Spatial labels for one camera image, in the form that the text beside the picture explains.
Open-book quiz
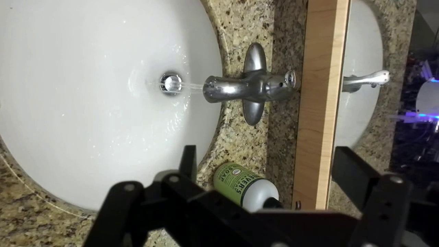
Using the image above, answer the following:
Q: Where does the chrome sink faucet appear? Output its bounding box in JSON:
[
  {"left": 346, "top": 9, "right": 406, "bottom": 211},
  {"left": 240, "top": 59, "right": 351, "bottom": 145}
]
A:
[{"left": 202, "top": 42, "right": 298, "bottom": 125}]

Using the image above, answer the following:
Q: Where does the wood framed wall mirror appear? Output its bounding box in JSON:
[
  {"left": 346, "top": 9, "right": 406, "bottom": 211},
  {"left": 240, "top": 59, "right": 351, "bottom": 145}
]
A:
[{"left": 292, "top": 0, "right": 428, "bottom": 210}]

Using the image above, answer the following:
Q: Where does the green soap pump bottle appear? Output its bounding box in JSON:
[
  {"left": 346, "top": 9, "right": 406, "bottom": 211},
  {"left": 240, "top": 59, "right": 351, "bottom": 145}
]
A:
[{"left": 213, "top": 162, "right": 283, "bottom": 212}]

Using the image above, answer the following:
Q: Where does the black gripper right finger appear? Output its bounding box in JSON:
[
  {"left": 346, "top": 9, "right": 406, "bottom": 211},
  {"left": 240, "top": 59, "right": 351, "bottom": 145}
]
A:
[{"left": 332, "top": 147, "right": 412, "bottom": 247}]

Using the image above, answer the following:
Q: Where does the chrome sink drain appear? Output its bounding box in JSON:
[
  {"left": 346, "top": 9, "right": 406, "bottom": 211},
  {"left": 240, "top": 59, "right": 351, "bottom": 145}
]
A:
[{"left": 159, "top": 71, "right": 182, "bottom": 96}]

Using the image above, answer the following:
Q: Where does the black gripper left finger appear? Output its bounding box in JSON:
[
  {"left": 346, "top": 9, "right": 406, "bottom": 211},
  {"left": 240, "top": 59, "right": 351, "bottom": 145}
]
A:
[{"left": 84, "top": 145, "right": 196, "bottom": 247}]

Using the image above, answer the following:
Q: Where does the white oval sink basin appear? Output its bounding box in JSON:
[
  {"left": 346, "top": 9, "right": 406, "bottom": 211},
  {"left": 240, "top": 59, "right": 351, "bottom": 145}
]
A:
[{"left": 0, "top": 0, "right": 222, "bottom": 210}]

